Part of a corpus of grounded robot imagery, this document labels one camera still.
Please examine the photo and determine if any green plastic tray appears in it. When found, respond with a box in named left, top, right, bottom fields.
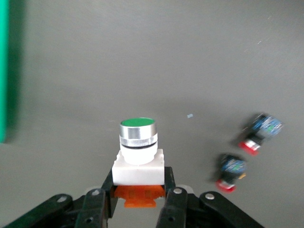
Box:
left=0, top=0, right=11, bottom=144

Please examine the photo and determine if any red mushroom push button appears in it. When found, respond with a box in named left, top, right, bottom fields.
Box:
left=215, top=153, right=247, bottom=193
left=237, top=113, right=285, bottom=157

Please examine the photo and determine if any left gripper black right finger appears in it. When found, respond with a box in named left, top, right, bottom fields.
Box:
left=156, top=167, right=190, bottom=228

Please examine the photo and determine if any green push button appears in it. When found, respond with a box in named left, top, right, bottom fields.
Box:
left=111, top=117, right=166, bottom=209

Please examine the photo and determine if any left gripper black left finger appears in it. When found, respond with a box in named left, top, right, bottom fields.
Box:
left=76, top=167, right=119, bottom=228

